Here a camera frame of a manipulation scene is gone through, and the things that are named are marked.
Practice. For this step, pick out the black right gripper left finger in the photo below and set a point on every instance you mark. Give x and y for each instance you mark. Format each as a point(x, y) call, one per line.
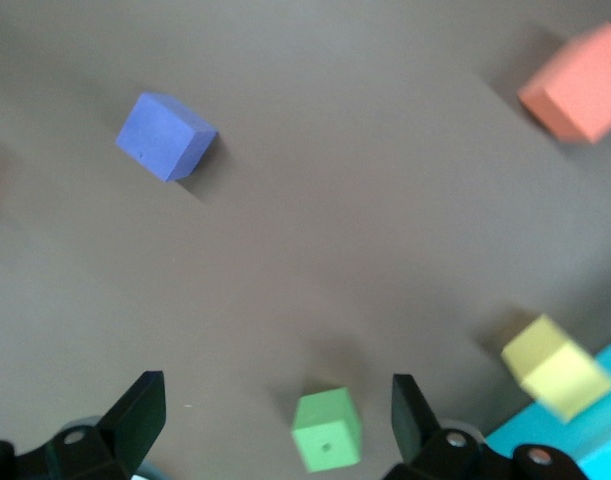
point(130, 420)

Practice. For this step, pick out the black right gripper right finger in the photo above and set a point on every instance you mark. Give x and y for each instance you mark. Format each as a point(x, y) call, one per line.
point(415, 430)

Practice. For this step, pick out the green foam block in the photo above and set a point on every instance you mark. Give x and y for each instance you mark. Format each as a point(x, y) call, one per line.
point(325, 430)

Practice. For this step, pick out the yellow foam block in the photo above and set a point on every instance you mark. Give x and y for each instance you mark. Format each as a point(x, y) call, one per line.
point(555, 370)

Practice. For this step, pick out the cyan plastic bin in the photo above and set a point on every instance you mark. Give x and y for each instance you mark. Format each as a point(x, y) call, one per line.
point(585, 440)

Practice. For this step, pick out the brown table cover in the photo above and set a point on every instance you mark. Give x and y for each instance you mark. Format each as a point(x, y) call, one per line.
point(335, 225)

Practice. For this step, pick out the purple foam block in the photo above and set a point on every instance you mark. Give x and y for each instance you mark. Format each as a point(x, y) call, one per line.
point(160, 135)

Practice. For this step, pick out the orange foam block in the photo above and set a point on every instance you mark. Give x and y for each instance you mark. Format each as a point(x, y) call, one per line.
point(580, 85)

